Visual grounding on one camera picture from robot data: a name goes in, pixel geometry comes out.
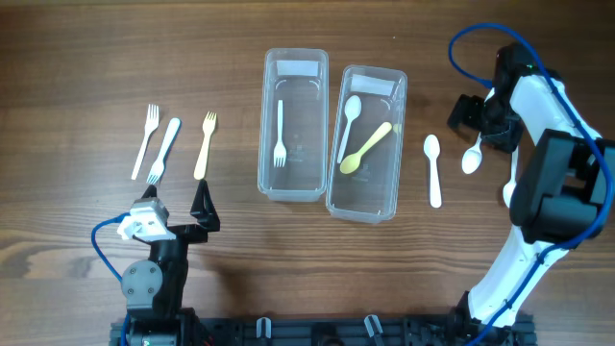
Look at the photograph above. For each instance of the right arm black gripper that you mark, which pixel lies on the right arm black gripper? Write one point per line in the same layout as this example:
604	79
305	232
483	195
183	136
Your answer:
464	113

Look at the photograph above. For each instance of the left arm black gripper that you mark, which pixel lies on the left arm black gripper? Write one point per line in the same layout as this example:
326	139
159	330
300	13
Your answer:
205	210

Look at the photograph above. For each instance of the white spoon thin handle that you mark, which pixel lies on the white spoon thin handle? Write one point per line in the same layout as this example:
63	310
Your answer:
472	157

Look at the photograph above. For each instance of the yellow-green plastic spoon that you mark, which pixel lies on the yellow-green plastic spoon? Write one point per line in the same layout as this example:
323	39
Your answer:
351	163

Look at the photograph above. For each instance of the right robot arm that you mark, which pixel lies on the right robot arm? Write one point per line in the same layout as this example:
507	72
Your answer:
560	194

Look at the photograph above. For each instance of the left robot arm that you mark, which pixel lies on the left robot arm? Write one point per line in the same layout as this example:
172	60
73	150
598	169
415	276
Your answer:
154	287

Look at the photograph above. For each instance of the white fork in container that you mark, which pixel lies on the white fork in container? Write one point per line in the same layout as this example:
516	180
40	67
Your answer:
279	149

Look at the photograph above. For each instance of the right clear plastic container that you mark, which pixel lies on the right clear plastic container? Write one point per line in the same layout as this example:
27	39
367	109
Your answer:
370	193

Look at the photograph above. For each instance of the clear plastic container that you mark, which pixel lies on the clear plastic container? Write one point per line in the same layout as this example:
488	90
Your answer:
370	193
299	77

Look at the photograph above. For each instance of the left clear plastic container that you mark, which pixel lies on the left clear plastic container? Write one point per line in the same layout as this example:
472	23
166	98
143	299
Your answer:
299	77

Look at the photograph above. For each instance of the cream wooden fork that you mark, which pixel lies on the cream wooden fork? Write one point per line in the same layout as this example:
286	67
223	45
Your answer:
208	128

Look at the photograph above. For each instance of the white plastic fork far left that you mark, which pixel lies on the white plastic fork far left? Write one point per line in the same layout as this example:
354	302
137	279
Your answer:
151	124

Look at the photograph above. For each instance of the white fork rounded handle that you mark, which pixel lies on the white fork rounded handle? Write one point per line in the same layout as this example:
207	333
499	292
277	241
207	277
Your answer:
158	166

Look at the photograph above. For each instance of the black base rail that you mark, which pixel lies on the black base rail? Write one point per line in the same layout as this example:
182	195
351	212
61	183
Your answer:
412	330

